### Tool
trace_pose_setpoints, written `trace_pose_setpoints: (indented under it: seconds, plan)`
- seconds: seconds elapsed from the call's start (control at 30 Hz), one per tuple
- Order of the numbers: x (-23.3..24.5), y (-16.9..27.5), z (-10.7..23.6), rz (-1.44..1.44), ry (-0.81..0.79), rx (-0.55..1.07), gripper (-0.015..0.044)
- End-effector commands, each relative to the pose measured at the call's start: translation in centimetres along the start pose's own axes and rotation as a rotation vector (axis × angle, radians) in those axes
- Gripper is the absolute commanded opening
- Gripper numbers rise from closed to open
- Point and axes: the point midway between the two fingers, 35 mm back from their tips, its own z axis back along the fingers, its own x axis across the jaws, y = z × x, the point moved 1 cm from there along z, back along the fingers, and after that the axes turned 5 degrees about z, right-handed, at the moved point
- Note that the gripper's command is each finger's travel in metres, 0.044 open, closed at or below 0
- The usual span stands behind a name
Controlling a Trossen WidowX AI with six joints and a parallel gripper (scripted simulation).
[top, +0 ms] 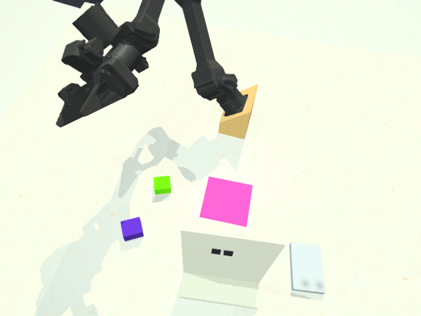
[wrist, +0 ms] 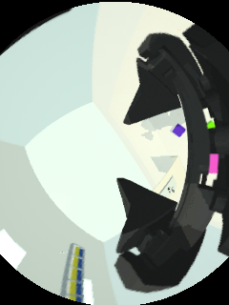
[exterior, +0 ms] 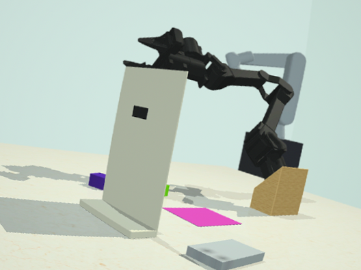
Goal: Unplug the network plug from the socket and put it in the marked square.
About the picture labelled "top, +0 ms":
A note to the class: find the lime green cube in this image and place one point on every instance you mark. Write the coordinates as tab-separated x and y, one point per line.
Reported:
162	185

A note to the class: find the pink flat square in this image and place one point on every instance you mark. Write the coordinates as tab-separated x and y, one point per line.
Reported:
226	201

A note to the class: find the purple cube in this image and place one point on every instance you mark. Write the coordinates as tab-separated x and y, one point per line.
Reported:
131	229

